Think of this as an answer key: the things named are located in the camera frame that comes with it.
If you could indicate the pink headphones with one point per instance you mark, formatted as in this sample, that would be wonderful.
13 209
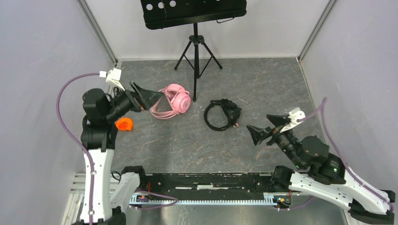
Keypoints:
178 98

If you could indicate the black headphones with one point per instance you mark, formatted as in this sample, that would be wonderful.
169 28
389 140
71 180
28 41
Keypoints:
230 110

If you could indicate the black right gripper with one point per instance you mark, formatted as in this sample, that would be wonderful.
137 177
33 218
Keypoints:
257 134

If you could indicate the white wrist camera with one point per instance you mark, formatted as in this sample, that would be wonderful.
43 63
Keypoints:
295 117
112 78

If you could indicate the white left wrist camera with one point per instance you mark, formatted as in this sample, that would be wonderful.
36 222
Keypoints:
112 78

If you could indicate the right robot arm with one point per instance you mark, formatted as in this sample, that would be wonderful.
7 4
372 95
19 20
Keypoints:
326 176

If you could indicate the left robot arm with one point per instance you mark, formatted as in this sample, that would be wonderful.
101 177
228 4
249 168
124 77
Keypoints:
136 188

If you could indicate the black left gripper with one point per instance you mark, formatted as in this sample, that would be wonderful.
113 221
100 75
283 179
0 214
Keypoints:
141 98

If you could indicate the orange plastic piece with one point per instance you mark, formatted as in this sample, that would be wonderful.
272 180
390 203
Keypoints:
124 124

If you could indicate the black music stand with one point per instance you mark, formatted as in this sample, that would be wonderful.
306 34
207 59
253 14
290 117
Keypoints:
160 14

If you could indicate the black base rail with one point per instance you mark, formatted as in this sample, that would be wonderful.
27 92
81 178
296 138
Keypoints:
209 186

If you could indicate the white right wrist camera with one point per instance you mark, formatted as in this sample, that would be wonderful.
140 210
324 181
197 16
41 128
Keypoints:
295 117

